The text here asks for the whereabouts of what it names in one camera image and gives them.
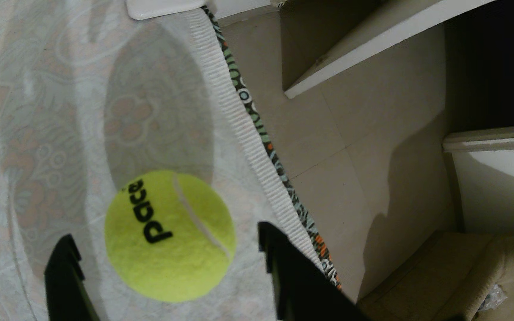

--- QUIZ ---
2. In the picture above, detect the upholstered seat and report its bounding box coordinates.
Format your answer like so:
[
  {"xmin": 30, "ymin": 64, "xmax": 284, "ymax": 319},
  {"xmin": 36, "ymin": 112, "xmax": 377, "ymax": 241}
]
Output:
[{"xmin": 357, "ymin": 227, "xmax": 514, "ymax": 321}]

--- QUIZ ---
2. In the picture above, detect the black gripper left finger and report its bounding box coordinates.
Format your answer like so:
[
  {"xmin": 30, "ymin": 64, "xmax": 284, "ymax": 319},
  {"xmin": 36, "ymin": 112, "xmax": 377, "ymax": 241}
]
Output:
[{"xmin": 44, "ymin": 234, "xmax": 101, "ymax": 321}]

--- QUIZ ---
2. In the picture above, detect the yellow tennis ball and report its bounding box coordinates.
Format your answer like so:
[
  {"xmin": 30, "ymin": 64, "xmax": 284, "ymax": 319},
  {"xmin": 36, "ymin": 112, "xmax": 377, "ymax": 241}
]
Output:
[{"xmin": 104, "ymin": 169, "xmax": 237, "ymax": 304}]

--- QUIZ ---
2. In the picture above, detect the white shelf board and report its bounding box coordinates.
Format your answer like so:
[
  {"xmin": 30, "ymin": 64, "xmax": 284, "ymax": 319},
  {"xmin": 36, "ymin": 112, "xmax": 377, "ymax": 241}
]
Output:
[{"xmin": 284, "ymin": 0, "xmax": 496, "ymax": 100}]

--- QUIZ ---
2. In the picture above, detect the white cabinet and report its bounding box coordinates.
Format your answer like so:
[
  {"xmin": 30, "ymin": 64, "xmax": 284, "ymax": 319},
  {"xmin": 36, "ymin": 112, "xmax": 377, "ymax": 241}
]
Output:
[{"xmin": 442, "ymin": 124, "xmax": 514, "ymax": 235}]

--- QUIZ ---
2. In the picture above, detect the white gooseneck clamp holder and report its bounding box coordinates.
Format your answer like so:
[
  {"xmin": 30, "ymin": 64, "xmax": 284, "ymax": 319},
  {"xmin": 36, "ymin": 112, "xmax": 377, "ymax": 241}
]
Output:
[{"xmin": 125, "ymin": 0, "xmax": 209, "ymax": 21}]

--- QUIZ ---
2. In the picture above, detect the clear plastic bag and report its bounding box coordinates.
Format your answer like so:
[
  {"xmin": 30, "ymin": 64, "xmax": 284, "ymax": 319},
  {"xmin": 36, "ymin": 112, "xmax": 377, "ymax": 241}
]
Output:
[{"xmin": 478, "ymin": 283, "xmax": 507, "ymax": 313}]

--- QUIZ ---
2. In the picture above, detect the white patterned cloth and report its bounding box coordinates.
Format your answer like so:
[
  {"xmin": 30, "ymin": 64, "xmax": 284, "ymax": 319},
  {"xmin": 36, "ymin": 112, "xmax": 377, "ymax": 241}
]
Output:
[{"xmin": 0, "ymin": 0, "xmax": 342, "ymax": 321}]

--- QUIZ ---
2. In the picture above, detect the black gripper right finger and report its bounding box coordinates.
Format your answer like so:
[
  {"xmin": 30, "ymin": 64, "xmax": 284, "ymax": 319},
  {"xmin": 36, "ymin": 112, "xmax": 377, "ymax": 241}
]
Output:
[{"xmin": 257, "ymin": 221, "xmax": 371, "ymax": 321}]

